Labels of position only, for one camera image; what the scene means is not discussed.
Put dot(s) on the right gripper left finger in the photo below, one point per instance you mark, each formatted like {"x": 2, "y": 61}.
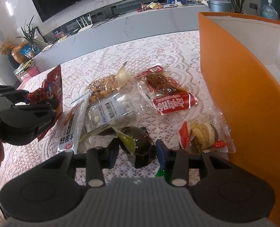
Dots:
{"x": 97, "y": 159}

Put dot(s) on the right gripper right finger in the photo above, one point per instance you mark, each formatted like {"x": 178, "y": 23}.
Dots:
{"x": 177, "y": 162}

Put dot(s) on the white long snack packet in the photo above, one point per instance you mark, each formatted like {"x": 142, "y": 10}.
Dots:
{"x": 72, "y": 127}

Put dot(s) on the dark egg snack packet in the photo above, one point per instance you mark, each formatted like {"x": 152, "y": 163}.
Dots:
{"x": 134, "y": 141}

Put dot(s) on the red spicy snack bag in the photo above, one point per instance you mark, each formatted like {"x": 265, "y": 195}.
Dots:
{"x": 46, "y": 105}

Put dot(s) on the green sausage stick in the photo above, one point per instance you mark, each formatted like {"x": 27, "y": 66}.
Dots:
{"x": 160, "y": 173}

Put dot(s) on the clear sandwich cookie packet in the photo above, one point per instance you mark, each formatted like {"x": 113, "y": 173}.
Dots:
{"x": 208, "y": 131}

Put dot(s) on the clear white candy bag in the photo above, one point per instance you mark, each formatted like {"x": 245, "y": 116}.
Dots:
{"x": 120, "y": 109}

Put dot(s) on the white lace tablecloth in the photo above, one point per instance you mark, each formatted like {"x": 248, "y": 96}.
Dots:
{"x": 178, "y": 53}

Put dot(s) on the red braised meat packet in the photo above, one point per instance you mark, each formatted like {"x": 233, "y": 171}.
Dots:
{"x": 163, "y": 92}

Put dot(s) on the orange gourd vase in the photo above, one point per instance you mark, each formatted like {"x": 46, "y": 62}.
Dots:
{"x": 17, "y": 55}

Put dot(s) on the clear peanut snack packet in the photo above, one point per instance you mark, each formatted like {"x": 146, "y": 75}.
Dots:
{"x": 105, "y": 86}

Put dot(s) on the small plant left side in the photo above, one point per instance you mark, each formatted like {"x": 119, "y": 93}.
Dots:
{"x": 28, "y": 33}

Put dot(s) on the orange white storage box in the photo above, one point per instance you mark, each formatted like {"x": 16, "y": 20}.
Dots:
{"x": 240, "y": 63}

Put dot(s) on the white wifi router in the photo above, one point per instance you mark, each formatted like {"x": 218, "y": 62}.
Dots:
{"x": 84, "y": 22}

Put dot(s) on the grey white TV cabinet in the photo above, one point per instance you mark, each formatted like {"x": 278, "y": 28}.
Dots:
{"x": 132, "y": 26}

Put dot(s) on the blue grey trash can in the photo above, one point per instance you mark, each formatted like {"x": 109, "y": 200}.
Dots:
{"x": 219, "y": 5}

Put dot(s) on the blue water jug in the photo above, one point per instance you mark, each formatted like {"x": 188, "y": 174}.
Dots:
{"x": 269, "y": 12}

